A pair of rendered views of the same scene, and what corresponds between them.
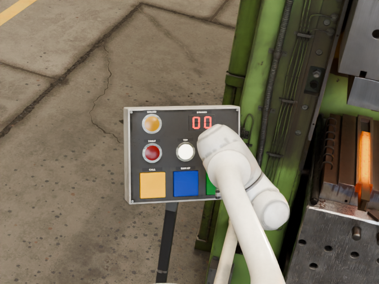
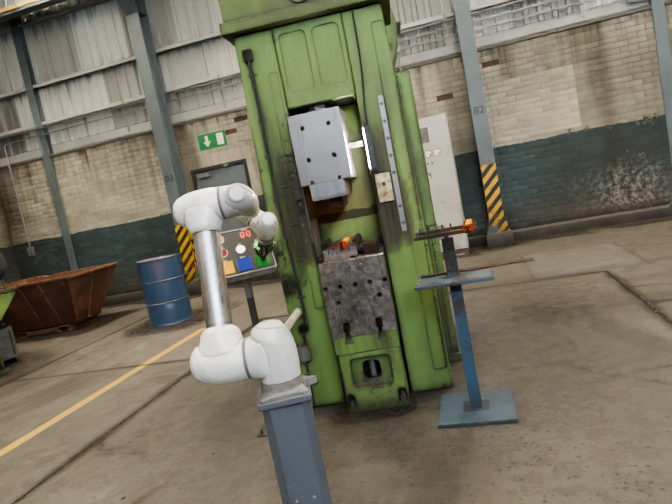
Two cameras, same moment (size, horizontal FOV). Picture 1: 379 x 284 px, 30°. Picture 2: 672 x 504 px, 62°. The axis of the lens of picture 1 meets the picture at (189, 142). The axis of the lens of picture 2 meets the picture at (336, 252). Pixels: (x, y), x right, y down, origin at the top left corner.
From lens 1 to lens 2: 1.81 m
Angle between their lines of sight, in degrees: 29
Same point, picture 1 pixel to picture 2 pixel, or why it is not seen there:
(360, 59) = (307, 175)
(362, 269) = (363, 292)
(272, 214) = (266, 217)
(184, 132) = (237, 240)
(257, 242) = not seen: hidden behind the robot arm
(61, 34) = not seen: hidden behind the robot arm
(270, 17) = (267, 183)
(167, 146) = (230, 248)
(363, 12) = (297, 152)
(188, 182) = (246, 262)
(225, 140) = not seen: hidden behind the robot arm
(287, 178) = (312, 271)
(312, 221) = (324, 273)
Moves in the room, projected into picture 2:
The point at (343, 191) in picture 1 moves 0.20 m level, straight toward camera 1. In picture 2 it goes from (334, 252) to (325, 258)
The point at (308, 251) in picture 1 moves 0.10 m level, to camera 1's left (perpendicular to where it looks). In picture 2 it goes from (331, 294) to (314, 297)
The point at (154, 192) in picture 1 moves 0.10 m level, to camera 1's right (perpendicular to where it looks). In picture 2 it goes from (228, 270) to (246, 267)
